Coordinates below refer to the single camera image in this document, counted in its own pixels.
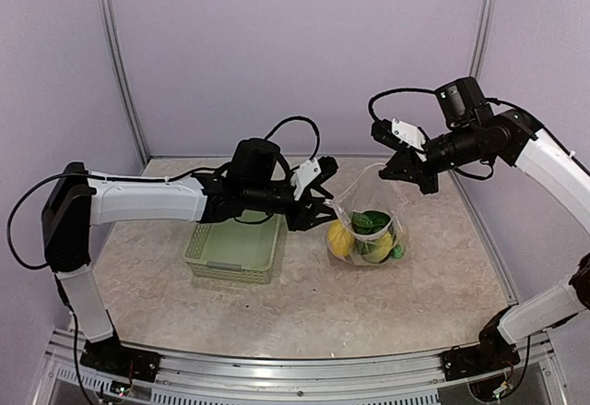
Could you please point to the yellow lemon toy front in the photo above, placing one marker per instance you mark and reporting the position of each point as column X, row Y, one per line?
column 379, row 249

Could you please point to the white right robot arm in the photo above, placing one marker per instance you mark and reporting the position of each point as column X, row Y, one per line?
column 536, row 240

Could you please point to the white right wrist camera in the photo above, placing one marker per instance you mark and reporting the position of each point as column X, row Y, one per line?
column 396, row 134

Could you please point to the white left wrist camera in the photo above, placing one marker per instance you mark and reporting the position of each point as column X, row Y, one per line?
column 311, row 174

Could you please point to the front aluminium rail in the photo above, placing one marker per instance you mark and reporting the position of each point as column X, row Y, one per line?
column 195, row 378

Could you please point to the beige perforated plastic basket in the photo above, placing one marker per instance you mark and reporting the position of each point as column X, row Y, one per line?
column 242, row 250

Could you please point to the yellow lemon toy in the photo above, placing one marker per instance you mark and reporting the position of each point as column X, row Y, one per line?
column 379, row 249
column 339, row 240

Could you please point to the right aluminium frame post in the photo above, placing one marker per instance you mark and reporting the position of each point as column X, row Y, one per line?
column 485, row 20

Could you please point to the green cucumber toy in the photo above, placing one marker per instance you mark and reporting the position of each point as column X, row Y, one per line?
column 397, row 252

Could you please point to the clear zip top bag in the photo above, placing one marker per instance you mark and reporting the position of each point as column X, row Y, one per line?
column 370, row 192

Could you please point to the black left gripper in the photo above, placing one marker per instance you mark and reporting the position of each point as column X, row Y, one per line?
column 303, row 218

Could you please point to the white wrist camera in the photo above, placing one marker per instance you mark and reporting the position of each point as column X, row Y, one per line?
column 311, row 174
column 396, row 134

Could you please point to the yellow lemon toy back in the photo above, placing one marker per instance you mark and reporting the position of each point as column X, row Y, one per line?
column 339, row 240

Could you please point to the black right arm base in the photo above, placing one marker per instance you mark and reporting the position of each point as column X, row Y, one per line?
column 489, row 354

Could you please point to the aluminium frame post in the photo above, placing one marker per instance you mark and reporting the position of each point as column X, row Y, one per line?
column 485, row 20
column 109, row 25

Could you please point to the left aluminium frame post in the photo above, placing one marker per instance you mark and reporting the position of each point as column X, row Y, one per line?
column 109, row 25

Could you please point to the green bok choy toy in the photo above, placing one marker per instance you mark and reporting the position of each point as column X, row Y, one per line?
column 371, row 225

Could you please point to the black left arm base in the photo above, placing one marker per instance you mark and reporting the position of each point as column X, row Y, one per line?
column 110, row 356

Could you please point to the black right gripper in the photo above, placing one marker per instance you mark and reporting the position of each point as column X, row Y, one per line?
column 402, row 160

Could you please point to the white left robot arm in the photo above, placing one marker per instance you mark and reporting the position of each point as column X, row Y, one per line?
column 81, row 200

